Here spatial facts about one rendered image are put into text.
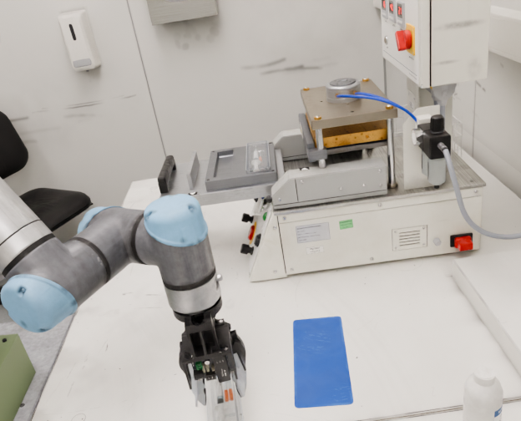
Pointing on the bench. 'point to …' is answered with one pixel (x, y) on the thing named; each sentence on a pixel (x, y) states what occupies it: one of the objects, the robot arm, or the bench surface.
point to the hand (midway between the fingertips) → (221, 391)
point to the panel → (258, 230)
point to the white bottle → (483, 396)
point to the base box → (368, 234)
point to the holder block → (235, 169)
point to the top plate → (347, 103)
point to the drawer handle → (166, 174)
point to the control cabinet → (433, 60)
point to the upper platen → (352, 136)
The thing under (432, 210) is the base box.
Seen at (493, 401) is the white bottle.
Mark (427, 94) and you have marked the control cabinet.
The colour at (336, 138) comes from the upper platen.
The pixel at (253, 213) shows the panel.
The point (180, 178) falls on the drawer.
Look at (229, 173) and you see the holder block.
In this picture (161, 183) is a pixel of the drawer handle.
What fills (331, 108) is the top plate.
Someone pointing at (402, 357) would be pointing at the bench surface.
